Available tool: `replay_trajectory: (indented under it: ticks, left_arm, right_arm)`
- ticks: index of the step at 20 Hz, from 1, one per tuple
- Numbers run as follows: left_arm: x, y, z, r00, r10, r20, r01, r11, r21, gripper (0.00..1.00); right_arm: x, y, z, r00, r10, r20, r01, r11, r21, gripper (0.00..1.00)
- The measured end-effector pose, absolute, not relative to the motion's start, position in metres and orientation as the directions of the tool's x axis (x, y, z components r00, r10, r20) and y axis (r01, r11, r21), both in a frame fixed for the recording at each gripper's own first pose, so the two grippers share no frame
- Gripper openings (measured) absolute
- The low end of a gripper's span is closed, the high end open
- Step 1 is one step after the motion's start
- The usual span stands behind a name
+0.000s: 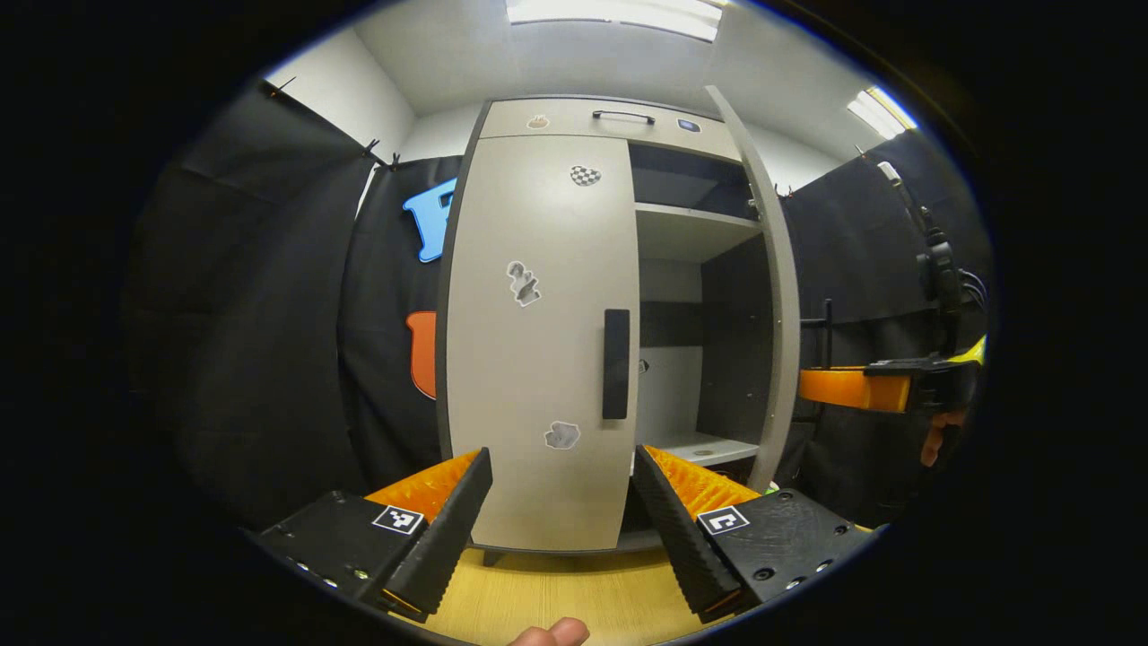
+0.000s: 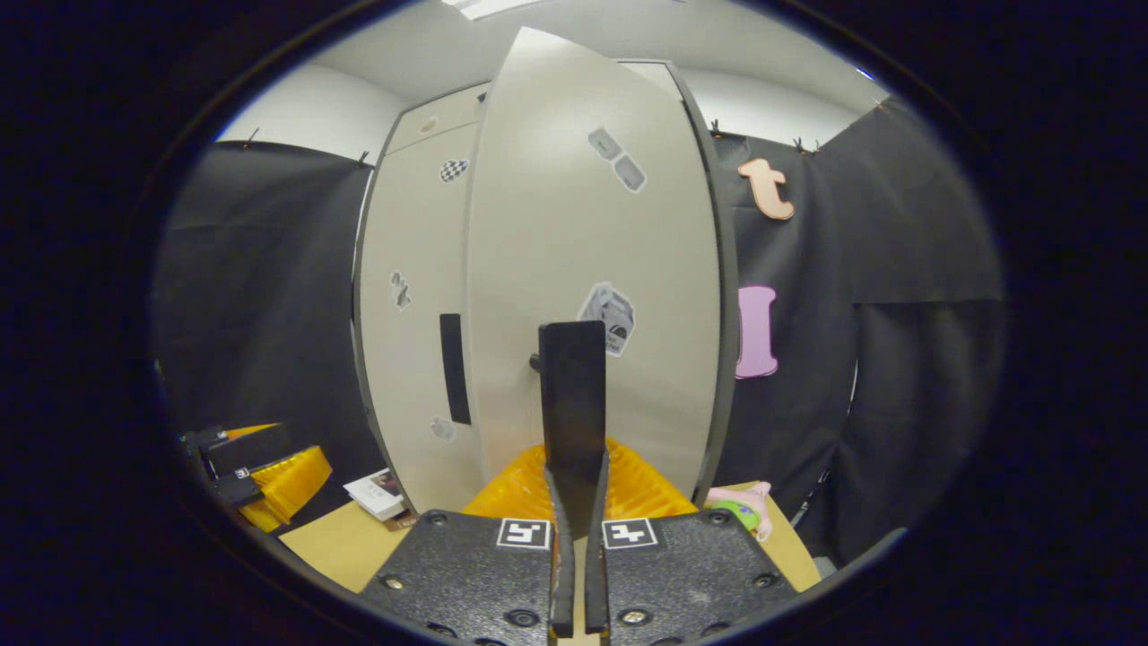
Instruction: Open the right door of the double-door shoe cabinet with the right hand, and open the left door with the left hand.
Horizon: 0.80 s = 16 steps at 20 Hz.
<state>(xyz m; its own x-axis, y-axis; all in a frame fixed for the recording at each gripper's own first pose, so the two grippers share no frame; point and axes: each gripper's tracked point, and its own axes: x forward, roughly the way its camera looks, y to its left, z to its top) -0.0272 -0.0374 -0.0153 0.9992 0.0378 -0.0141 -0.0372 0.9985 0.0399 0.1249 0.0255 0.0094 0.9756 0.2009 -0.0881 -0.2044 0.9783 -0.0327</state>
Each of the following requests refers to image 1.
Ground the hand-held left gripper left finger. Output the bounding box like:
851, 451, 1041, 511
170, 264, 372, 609
256, 447, 494, 624

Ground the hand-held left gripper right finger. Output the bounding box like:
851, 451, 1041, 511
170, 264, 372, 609
632, 444, 875, 626

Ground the beige cabinet door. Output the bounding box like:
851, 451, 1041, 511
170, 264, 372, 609
437, 135, 640, 553
704, 85, 802, 494

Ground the black door handle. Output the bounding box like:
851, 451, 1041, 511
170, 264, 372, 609
602, 309, 631, 421

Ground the beige double-door shoe cabinet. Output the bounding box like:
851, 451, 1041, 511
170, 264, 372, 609
435, 85, 802, 568

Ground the white bottom cabinet shelf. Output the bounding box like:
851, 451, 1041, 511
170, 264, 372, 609
641, 431, 763, 467

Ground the white cabinet shelf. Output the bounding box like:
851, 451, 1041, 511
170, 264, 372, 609
641, 431, 763, 467
635, 202, 763, 264

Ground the white upper cabinet shelf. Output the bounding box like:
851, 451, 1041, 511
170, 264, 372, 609
635, 202, 763, 264

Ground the beige cabinet drawer front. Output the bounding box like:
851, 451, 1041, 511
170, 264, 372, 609
480, 97, 744, 162

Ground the black backdrop cloth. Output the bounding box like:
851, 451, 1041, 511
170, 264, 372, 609
776, 130, 992, 530
126, 81, 463, 530

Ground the small ceiling light panel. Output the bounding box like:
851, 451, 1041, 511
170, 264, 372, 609
848, 85, 918, 140

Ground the long ceiling light panel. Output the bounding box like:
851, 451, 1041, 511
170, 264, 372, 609
505, 0, 726, 43

